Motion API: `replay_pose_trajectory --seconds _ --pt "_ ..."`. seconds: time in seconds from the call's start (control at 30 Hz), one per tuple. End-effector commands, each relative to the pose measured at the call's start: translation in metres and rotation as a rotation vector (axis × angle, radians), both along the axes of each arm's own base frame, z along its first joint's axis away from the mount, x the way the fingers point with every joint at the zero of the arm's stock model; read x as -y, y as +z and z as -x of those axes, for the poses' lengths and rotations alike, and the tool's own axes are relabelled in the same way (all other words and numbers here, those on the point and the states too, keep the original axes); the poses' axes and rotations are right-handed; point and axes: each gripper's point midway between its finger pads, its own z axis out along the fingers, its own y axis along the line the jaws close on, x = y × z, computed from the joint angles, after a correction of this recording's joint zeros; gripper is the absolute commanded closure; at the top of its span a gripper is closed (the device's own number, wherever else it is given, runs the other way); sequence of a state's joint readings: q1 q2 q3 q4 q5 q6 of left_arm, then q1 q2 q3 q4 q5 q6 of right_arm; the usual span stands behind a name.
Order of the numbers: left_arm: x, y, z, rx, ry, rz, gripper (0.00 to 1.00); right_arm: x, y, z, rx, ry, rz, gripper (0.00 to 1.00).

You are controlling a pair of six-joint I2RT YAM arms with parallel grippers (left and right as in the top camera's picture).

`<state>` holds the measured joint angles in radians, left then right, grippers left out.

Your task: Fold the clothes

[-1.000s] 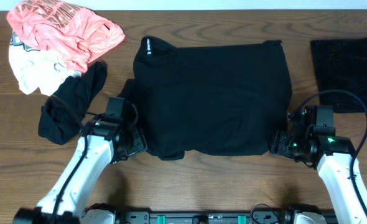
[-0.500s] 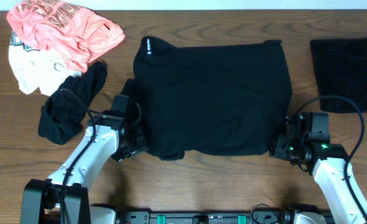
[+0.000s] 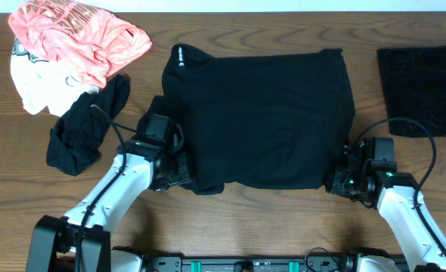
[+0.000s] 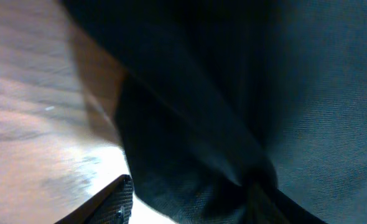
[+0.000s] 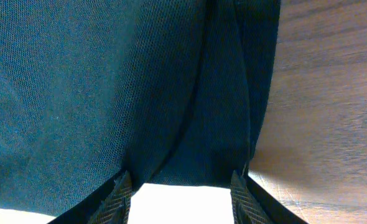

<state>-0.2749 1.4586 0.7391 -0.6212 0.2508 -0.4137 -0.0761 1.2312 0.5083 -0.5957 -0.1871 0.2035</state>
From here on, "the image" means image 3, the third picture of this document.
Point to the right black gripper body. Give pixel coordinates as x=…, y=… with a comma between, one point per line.
x=347, y=183

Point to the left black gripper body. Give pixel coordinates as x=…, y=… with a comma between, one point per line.
x=177, y=170

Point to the black t-shirt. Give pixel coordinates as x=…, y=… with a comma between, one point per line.
x=272, y=122

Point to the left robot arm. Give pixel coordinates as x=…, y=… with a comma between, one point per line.
x=80, y=240

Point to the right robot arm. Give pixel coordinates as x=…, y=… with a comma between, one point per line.
x=402, y=206

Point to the black fabric storage container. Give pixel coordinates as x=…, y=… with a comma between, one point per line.
x=414, y=85

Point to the white printed shirt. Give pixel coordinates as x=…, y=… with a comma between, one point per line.
x=44, y=84

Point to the coral pink printed shirt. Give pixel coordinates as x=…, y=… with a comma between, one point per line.
x=95, y=41

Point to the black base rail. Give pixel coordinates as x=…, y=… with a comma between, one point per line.
x=268, y=265

